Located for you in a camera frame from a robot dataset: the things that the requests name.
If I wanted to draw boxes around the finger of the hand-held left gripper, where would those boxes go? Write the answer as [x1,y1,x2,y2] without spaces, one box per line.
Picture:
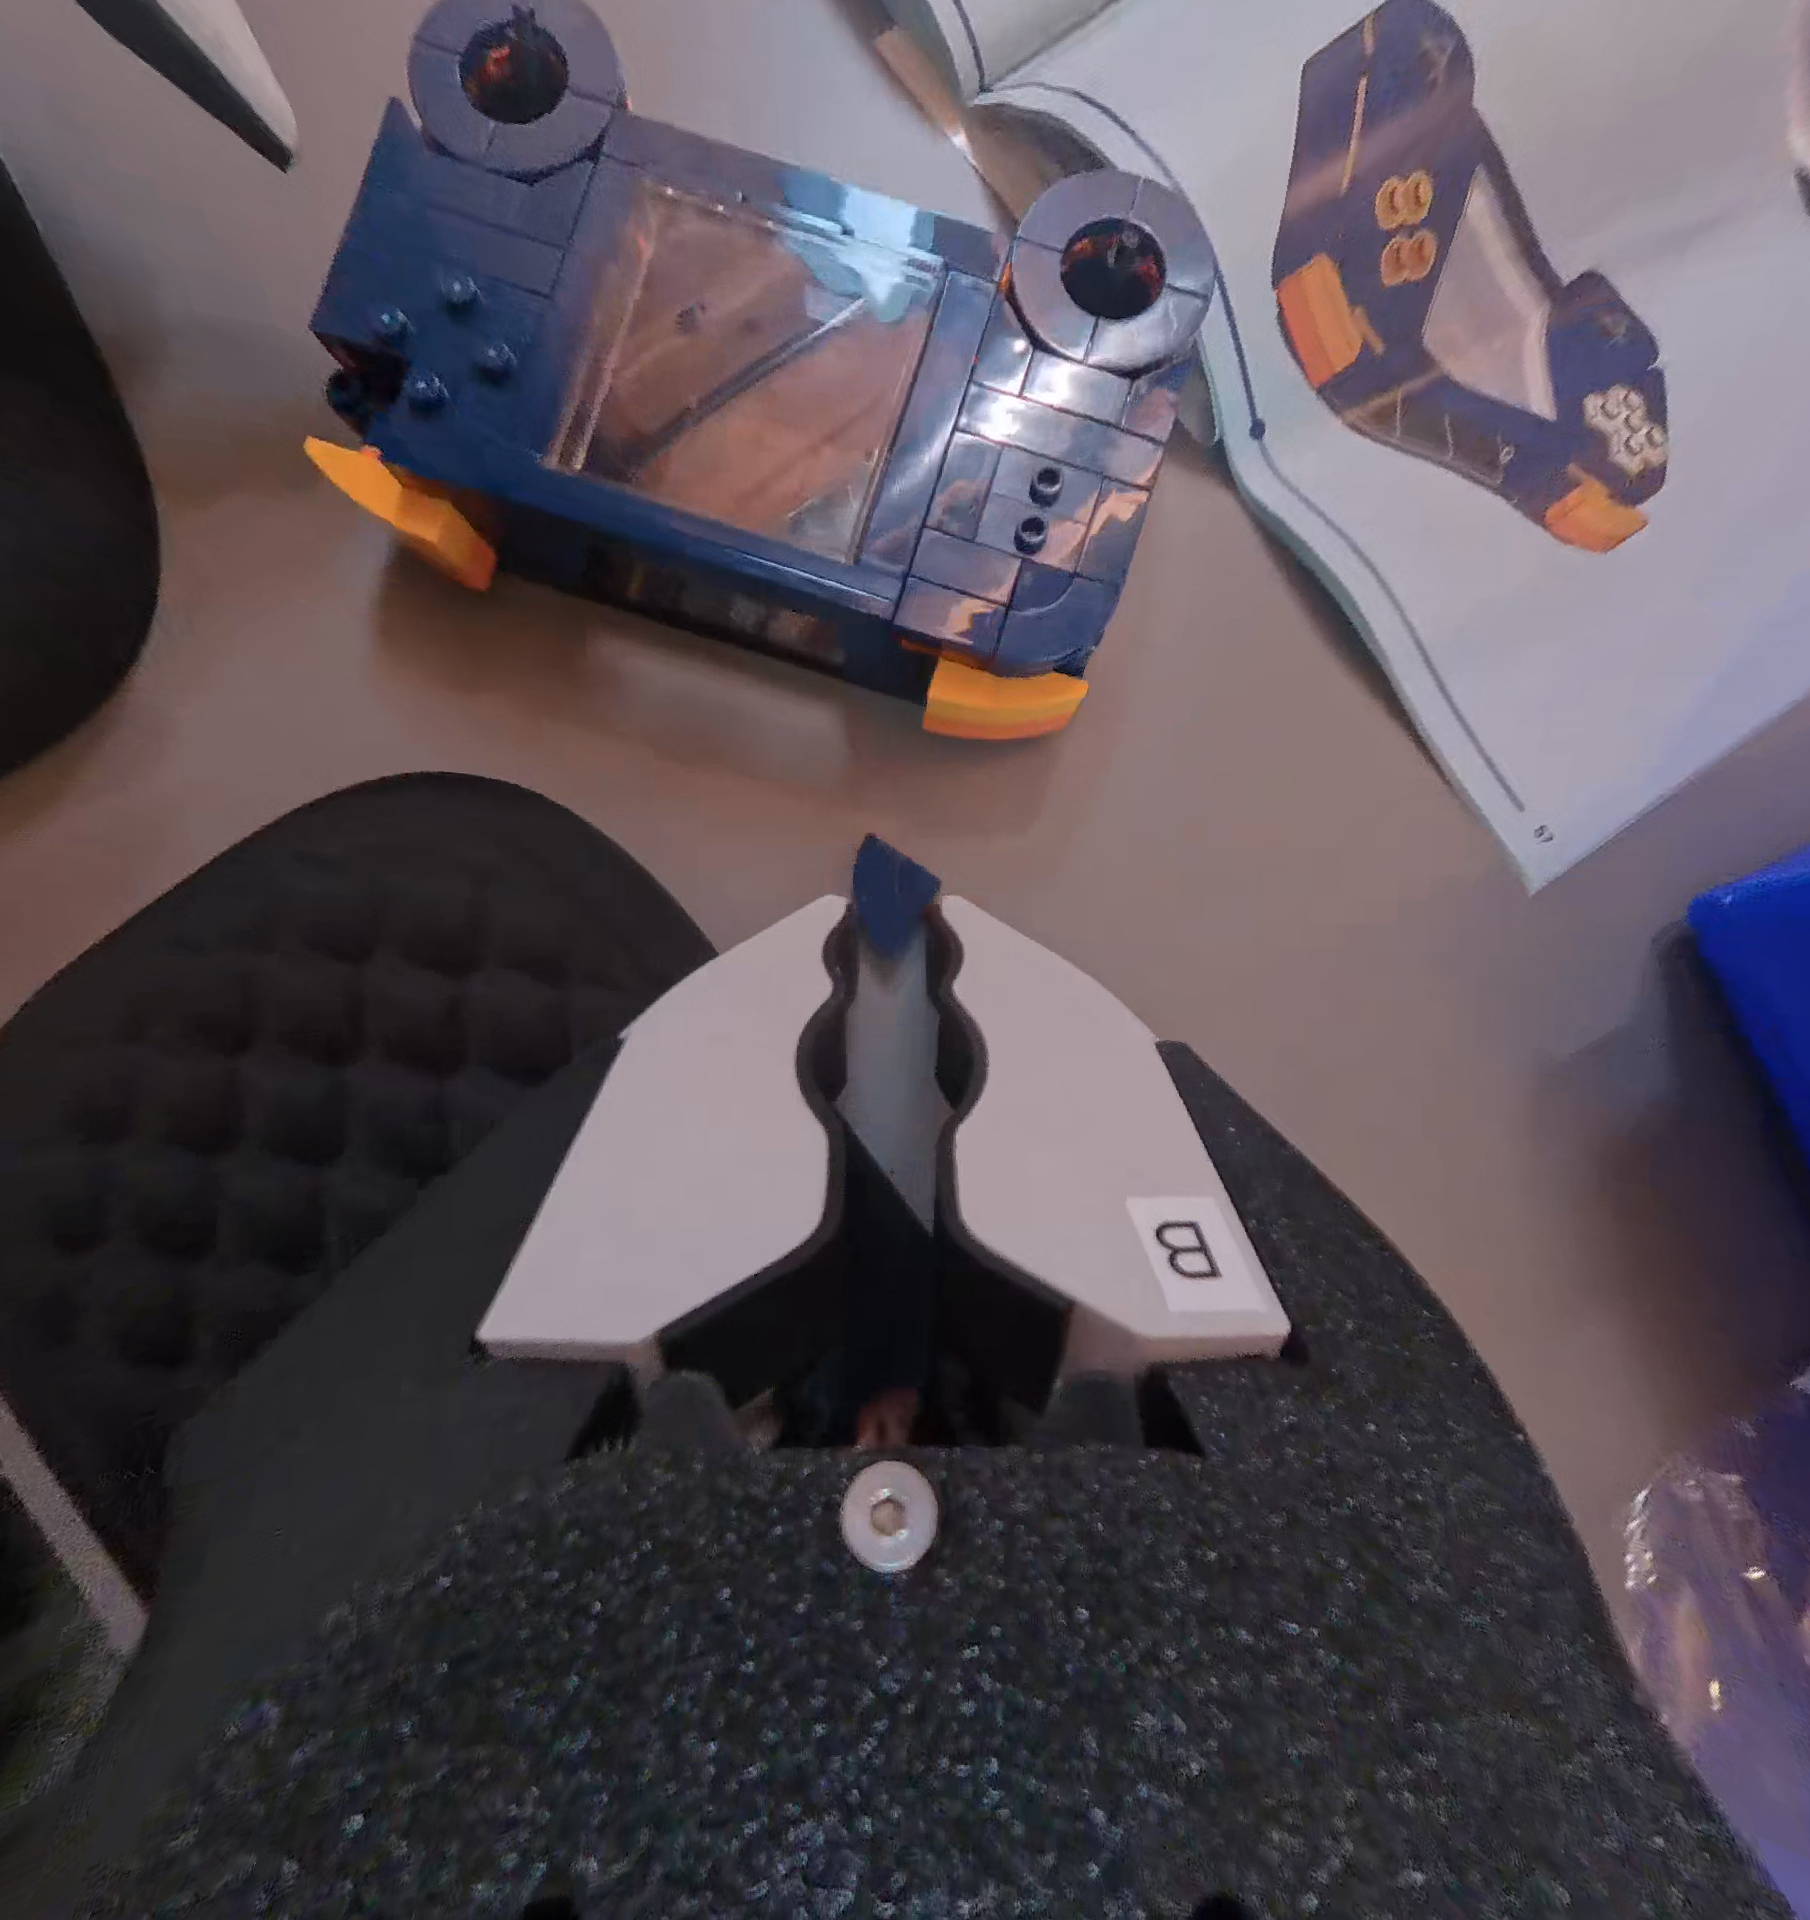
[73,0,301,174]

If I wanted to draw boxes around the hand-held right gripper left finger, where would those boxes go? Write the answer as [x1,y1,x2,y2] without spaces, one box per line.
[478,895,858,1377]

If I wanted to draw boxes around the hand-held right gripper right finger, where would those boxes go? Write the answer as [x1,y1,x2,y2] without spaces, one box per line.
[929,895,1296,1377]

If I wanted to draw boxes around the dark blue quarter-round brick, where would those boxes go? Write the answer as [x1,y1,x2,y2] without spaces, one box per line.
[848,834,946,961]

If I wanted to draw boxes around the dark blue toy brick console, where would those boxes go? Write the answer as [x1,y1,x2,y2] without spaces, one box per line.
[304,0,1223,745]

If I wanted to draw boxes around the blue plastic bin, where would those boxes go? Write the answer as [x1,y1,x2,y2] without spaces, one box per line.
[1686,821,1810,1280]

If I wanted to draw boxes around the black padded armrest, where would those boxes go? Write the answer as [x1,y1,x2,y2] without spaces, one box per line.
[0,772,722,1594]
[0,46,164,807]

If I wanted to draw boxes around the open instruction booklet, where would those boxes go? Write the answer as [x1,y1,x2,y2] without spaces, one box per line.
[844,0,1810,896]

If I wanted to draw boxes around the white armrest support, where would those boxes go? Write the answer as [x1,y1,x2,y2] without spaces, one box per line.
[0,1275,153,1655]

